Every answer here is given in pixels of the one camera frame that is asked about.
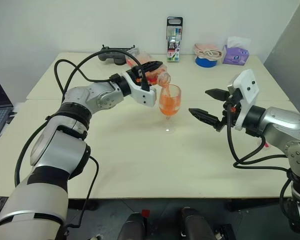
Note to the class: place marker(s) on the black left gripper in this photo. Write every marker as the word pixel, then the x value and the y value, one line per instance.
pixel 137 73

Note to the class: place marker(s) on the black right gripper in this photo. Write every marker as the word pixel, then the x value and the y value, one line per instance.
pixel 233 102

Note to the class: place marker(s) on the clear bottle with orange drink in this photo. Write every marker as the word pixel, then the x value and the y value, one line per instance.
pixel 145 57

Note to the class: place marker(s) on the clear wine glass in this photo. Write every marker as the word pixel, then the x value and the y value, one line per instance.
pixel 170 102

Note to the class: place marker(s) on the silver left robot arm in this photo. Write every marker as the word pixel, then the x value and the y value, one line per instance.
pixel 52 150

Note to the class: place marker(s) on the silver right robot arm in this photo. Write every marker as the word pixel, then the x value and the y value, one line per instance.
pixel 280 125

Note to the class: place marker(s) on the marker pen pack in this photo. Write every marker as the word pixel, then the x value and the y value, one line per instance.
pixel 174 45

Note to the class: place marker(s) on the black round controller stand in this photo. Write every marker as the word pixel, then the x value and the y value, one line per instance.
pixel 120 62

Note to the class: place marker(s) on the dark grey handheld controller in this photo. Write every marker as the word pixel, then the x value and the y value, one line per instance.
pixel 110 55

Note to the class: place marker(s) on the blue tape roll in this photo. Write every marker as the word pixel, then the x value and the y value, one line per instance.
pixel 205 63

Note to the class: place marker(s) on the purple tissue box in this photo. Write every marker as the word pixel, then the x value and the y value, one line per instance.
pixel 235 57

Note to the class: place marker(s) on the pink folded towel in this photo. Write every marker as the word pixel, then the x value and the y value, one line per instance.
pixel 207 51

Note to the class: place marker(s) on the white tissue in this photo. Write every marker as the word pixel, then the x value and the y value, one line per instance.
pixel 238 42

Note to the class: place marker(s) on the grey partition panel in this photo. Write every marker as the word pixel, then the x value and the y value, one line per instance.
pixel 290 55

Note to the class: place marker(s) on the dark rounded shape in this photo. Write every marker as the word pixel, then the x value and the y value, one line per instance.
pixel 135 227
pixel 195 222

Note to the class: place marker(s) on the small red object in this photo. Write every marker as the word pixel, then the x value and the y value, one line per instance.
pixel 145 213

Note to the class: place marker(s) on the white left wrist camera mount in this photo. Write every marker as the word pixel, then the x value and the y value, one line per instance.
pixel 145 96

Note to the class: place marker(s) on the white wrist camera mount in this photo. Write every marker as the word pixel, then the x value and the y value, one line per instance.
pixel 248 85
pixel 145 96

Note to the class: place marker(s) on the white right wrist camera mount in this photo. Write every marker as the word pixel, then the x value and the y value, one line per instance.
pixel 248 85

